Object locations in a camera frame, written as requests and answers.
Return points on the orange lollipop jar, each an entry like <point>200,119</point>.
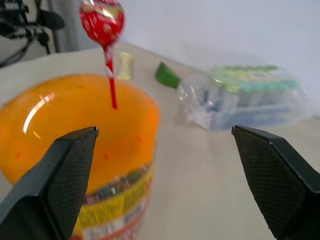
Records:
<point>82,140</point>

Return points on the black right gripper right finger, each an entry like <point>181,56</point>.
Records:
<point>280,182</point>

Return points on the green lime wedge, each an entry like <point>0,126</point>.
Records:
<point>166,75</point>

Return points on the pale yellow wrapped candy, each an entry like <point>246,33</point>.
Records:
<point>125,66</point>

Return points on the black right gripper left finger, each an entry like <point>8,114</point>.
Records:
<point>50,185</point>

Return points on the red wrapped lollipop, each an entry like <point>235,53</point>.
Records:
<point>105,27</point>

